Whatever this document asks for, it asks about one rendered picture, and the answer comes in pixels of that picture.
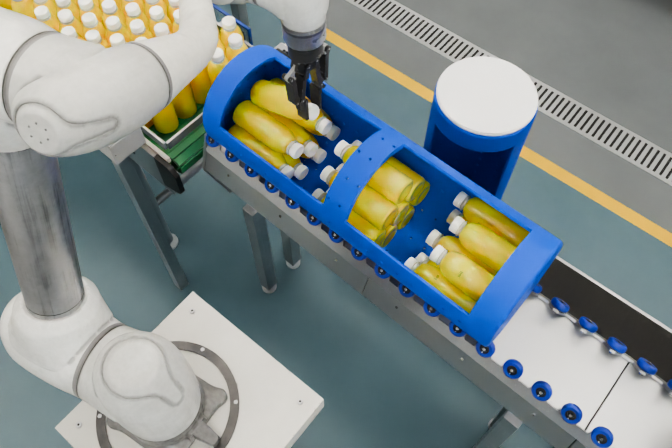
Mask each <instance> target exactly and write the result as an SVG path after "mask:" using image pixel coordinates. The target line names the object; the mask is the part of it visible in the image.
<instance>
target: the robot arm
mask: <svg viewBox="0 0 672 448"><path fill-rule="evenodd" d="M212 3H214V4H217V5H225V4H242V5H243V4H245V3H251V4H255V5H258V6H260V7H262V8H264V9H266V10H268V11H269V12H271V13H272V14H274V15H275V16H276V17H277V18H279V19H281V25H282V33H283V39H284V42H285V43H286V45H287V48H288V54H289V56H290V58H291V64H290V68H291V69H290V71H289V72H288V73H287V74H286V73H283V74H282V78H283V79H284V81H285V86H286V92H287V97H288V101H289V102H291V103H292V104H294V105H295V106H296V109H297V112H298V115H299V116H300V117H302V118H303V119H304V120H306V121H308V120H309V107H308V99H306V98H305V95H306V84H307V79H309V73H310V76H311V80H312V82H313V83H312V82H311V83H310V84H309V88H310V99H311V103H313V104H316V105H317V106H318V107H319V109H321V108H322V97H321V94H322V89H324V88H325V86H326V85H325V84H324V83H323V81H324V80H325V81H326V80H327V79H328V69H329V52H330V49H331V46H329V45H328V44H326V43H324V42H325V39H326V35H327V34H326V21H327V18H326V13H327V10H328V7H329V0H179V30H178V31H177V32H175V33H173V34H169V35H165V36H160V37H155V38H151V39H145V40H138V41H131V42H127V43H124V44H121V45H118V46H114V47H110V48H105V47H104V46H103V45H101V44H97V43H92V42H88V41H84V40H81V39H77V38H74V37H71V36H68V35H65V34H63V33H60V32H58V31H56V30H54V29H53V28H51V27H50V26H48V25H47V24H45V23H43V22H40V21H38V20H36V19H33V18H31V17H28V16H26V15H23V14H21V13H18V12H15V11H12V10H9V9H5V8H2V7H0V223H1V226H2V230H3V233H4V236H5V239H6V243H7V246H8V249H9V253H10V256H11V259H12V263H13V266H14V269H15V273H16V276H17V279H18V282H19V286H20V289H21V292H20V293H19V294H17V295H16V296H15V297H14V298H12V300H11V301H10V302H9V303H8V304H7V306H6V307H5V309H4V311H3V313H2V316H1V319H0V337H1V340H2V343H3V345H4V347H5V349H6V351H7V352H8V354H9V355H10V356H11V357H12V359H13V360H14V361H15V362H17V363H18V364H19V365H21V366H22V367H23V368H25V369H26V370H28V371H29V372H31V373H32V374H34V375H35V376H37V377H38V378H40V379H42V380H43V381H45V382H47V383H49V384H50V385H52V386H54V387H56V388H58V389H60V390H62V391H64V392H66V393H69V394H71V395H74V396H76V397H77V398H79V399H81V400H83V401H84V402H86V403H87V404H89V405H90V406H92V407H93V408H95V409H96V410H98V411H99V412H101V413H102V414H104V415H105V416H107V420H106V423H107V425H108V426H109V427H110V428H111V429H113V430H117V431H120V432H122V433H124V434H125V435H127V436H128V437H129V438H131V439H132V440H134V441H135V442H136V443H138V444H139V445H140V446H142V447H143V448H190V446H191V445H192V444H193V442H194V441H195V439H196V440H198V441H201V442H203V443H205V444H207V445H209V446H211V447H213V448H214V447H216V446H217V445H218V443H219V442H220V436H219V435H218V434H217V433H216V432H214V431H213V430H212V429H211V428H210V427H209V426H208V425H207V423H208V421H209V420H210V419H211V417H212V416H213V414H214V413H215V412H216V411H217V410H218V409H219V408H220V407H221V406H223V405H224V404H225V403H226V401H227V399H228V395H227V393H226V391H225V390H224V389H222V388H218V387H215V386H212V385H210V384H209V383H207V382H206V381H204V380H203V379H201V378H200V377H198V376H197V375H195V373H194V371H193V369H192V367H191V366H190V364H189V362H188V361H187V359H186V358H185V357H184V355H183V354H182V353H181V352H180V350H179V349H178V348H177V347H176V346H175V345H174V344H173V343H171V342H170V341H169V340H167V339H166V338H164V337H162V336H160V335H157V334H155V333H151V332H145V331H140V330H137V329H134V328H131V327H129V326H127V325H125V324H123V323H121V322H120V321H118V320H117V319H115V318H114V317H113V314H112V312H111V310H110V309H109V307H108V306H107V304H106V303H105V301H104V300H103V298H102V296H101V294H100V293H99V290H98V288H97V287H96V285H95V284H94V283H93V282H92V281H90V280H89V279H87V278H86V277H83V276H81V271H80V266H79V261H78V256H77V251H76V246H75V241H74V236H73V231H72V227H71V222H70V217H69V212H68V207H67V202H66V197H65V192H64V187H63V182H62V177H61V173H60V168H59V163H58V158H57V157H69V156H77V155H81V154H86V153H90V152H93V151H96V150H99V149H102V148H104V147H106V146H108V145H111V144H113V143H115V142H117V141H118V140H120V139H122V138H124V137H126V136H127V135H129V134H131V133H133V132H134V131H136V130H138V129H139V128H141V127H142V126H144V125H145V124H146V123H148V122H149V121H150V120H151V119H152V118H153V117H154V116H155V115H157V114H158V113H159V112H160V111H161V110H163V109H164V108H165V107H167V106H168V105H169V104H170V102H171V101H172V100H173V99H174V98H175V97H176V96H177V95H178V94H179V92H180V91H181V90H182V89H183V88H185V87H186V86H187V85H188V84H189V83H190V82H191V81H192V80H193V79H194V78H195V77H196V76H197V75H198V74H199V73H200V72H201V71H202V70H203V69H204V68H205V67H206V66H207V65H208V63H209V62H210V60H211V59H212V57H213V55H214V53H215V51H216V48H217V43H218V29H217V23H216V18H215V14H214V9H213V4H212Z"/></svg>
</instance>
